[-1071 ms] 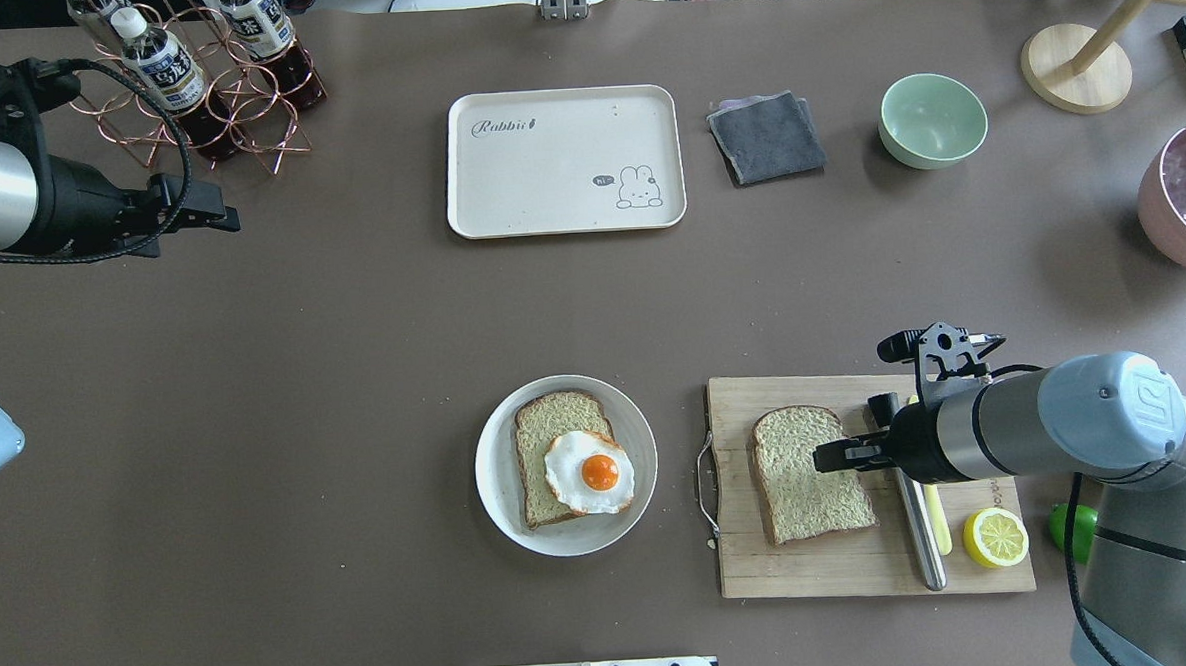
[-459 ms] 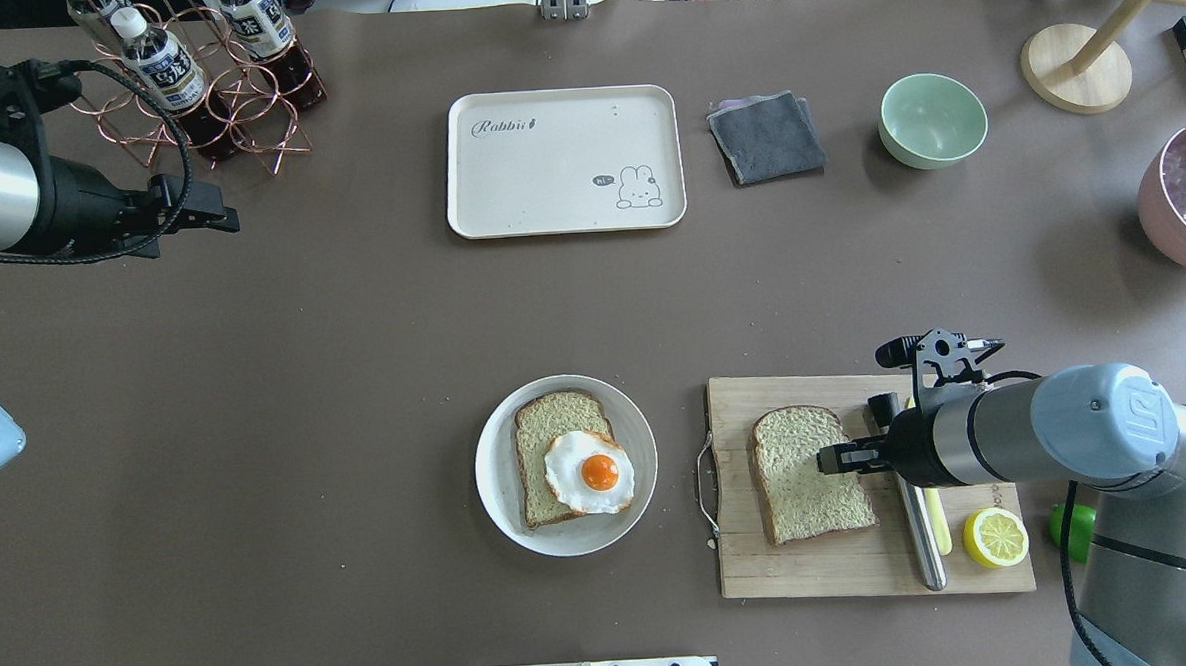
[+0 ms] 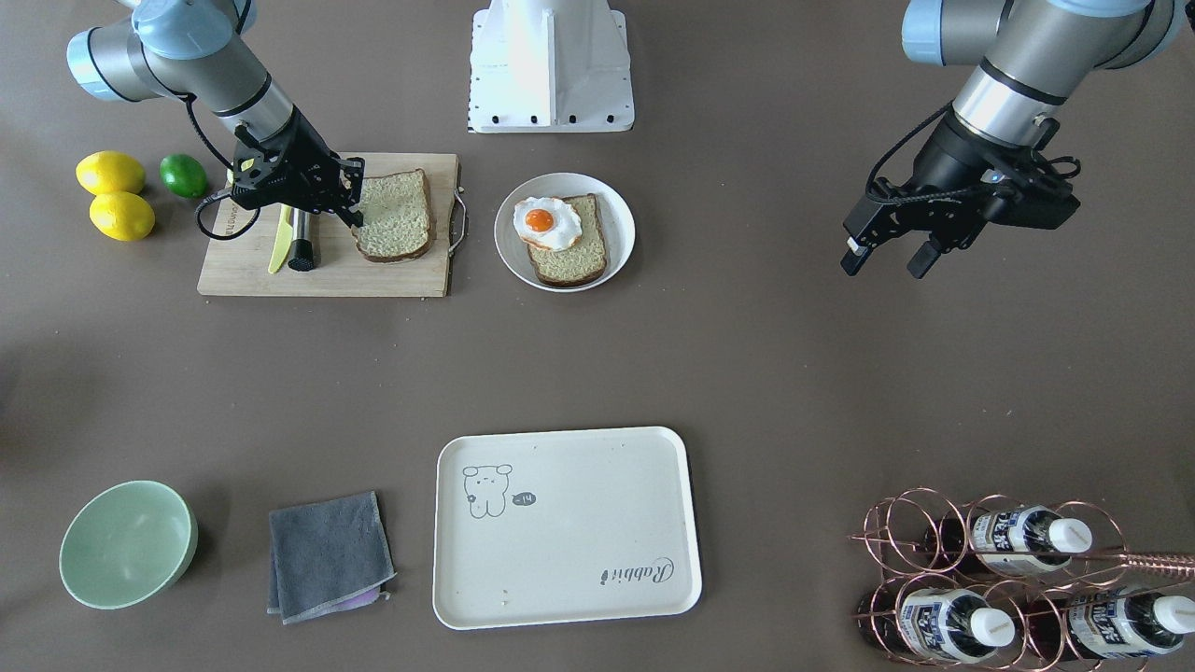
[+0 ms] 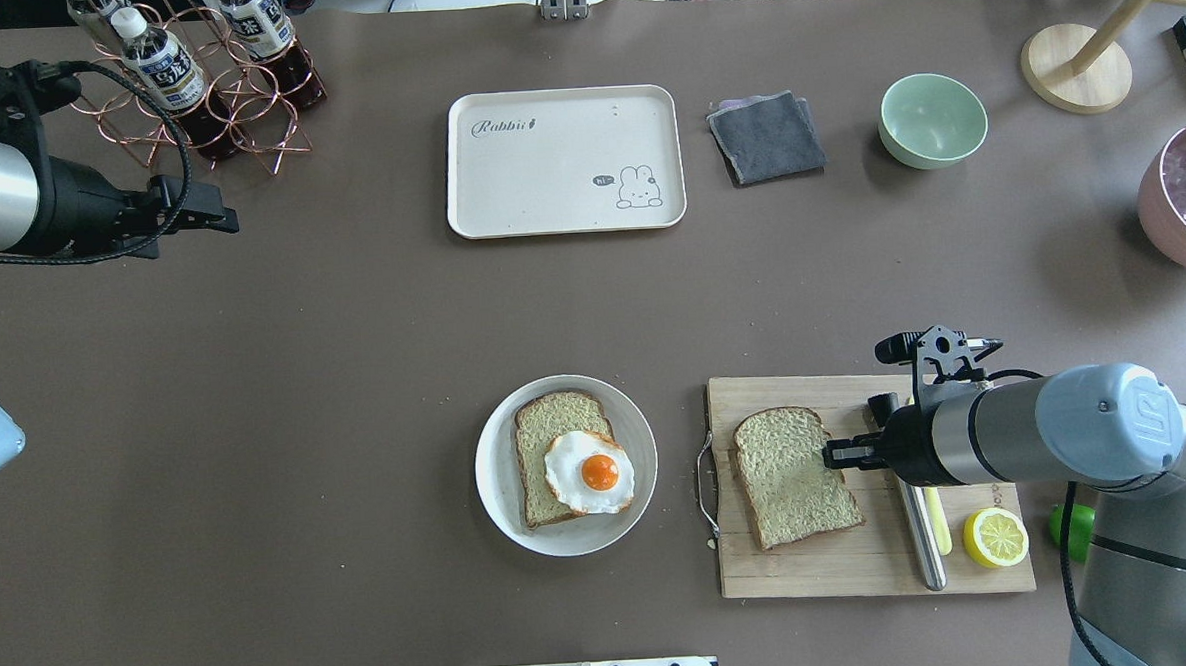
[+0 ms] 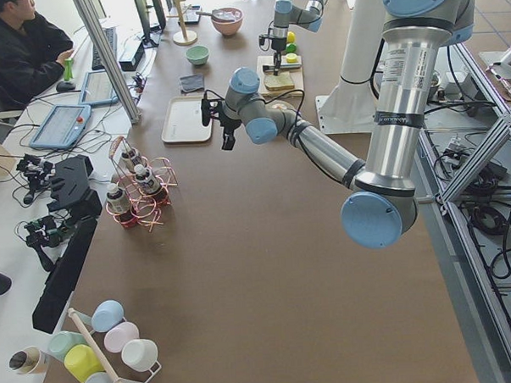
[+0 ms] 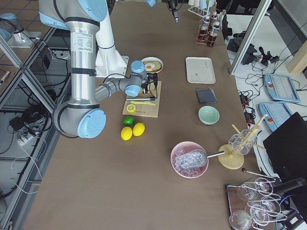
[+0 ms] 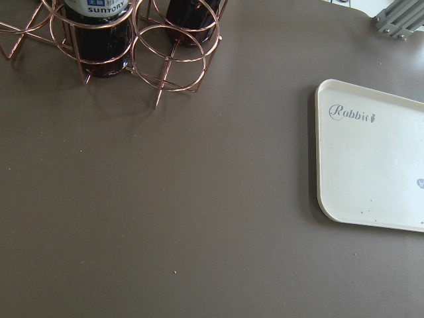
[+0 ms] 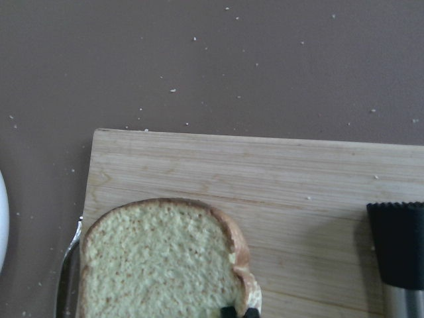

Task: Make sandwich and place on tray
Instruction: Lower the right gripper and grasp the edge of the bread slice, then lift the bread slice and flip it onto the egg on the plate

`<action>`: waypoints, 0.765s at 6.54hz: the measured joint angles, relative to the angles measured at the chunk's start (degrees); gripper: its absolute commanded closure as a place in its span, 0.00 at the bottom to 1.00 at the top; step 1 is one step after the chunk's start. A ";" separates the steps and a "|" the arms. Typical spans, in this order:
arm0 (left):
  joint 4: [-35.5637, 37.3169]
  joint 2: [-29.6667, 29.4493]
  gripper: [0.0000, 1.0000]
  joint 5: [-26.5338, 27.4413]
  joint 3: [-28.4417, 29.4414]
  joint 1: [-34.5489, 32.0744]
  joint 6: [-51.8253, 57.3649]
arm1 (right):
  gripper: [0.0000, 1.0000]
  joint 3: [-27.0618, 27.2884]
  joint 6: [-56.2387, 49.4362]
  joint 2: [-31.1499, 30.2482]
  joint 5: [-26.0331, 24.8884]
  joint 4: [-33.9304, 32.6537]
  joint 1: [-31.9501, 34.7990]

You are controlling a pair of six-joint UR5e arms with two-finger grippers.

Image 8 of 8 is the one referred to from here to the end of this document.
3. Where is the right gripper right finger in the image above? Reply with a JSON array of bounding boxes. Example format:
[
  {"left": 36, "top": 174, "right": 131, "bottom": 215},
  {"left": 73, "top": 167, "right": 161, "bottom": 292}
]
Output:
[{"left": 244, "top": 307, "right": 259, "bottom": 318}]

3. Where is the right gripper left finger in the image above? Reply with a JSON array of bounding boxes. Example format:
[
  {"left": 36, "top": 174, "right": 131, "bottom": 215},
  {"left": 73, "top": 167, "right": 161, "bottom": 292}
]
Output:
[{"left": 220, "top": 306, "right": 236, "bottom": 318}]

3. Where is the bread slice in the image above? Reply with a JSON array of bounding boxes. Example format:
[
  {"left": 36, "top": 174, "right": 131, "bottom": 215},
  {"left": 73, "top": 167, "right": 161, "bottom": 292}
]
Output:
[{"left": 79, "top": 198, "right": 262, "bottom": 317}]

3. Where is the wooden cutting board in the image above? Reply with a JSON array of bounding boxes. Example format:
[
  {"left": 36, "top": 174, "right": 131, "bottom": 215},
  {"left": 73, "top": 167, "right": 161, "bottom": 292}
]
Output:
[{"left": 83, "top": 129, "right": 423, "bottom": 317}]

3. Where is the steel muddler black head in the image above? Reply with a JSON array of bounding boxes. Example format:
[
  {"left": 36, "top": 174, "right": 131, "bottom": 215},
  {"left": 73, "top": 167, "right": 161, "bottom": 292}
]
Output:
[{"left": 366, "top": 201, "right": 424, "bottom": 318}]

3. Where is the white plate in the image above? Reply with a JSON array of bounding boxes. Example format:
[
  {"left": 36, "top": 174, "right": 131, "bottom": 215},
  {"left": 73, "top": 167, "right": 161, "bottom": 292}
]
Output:
[{"left": 0, "top": 174, "right": 9, "bottom": 270}]

